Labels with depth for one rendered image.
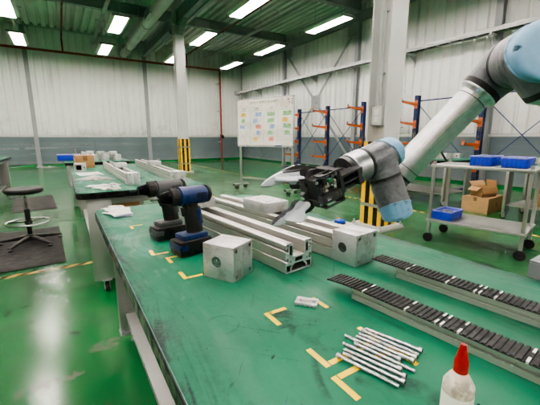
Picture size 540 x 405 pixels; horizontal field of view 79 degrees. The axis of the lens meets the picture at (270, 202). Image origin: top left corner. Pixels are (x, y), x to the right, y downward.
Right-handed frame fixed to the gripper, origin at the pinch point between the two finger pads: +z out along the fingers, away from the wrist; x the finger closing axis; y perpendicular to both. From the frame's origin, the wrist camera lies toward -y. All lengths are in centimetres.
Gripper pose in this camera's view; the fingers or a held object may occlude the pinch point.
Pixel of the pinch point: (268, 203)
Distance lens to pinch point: 67.5
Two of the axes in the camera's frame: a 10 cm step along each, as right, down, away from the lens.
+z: -8.3, 3.8, -4.0
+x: 2.5, 9.1, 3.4
